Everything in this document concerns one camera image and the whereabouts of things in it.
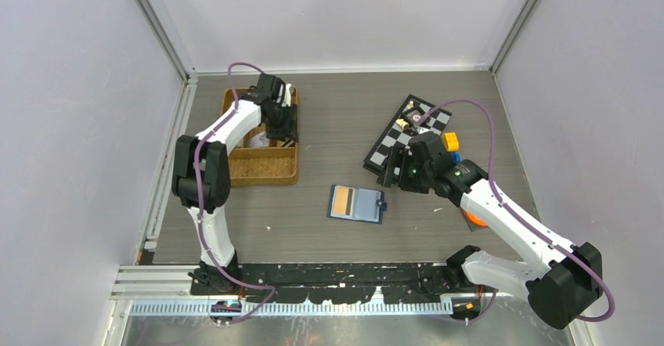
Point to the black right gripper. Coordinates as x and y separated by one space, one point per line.
400 156

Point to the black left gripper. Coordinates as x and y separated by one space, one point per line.
290 131

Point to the blue card holder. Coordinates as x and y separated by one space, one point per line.
369 206

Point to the tan credit card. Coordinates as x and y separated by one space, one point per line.
343 200

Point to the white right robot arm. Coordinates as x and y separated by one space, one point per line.
557 278

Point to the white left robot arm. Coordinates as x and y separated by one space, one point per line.
201 176

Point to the white credit card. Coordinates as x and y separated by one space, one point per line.
259 140

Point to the black white chessboard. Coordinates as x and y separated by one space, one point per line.
377 156

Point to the woven bamboo cutlery tray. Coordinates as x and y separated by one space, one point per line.
276 165

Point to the blue yellow toy car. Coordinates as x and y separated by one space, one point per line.
452 145

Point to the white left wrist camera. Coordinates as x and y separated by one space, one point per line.
286 95

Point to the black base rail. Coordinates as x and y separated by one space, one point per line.
337 283

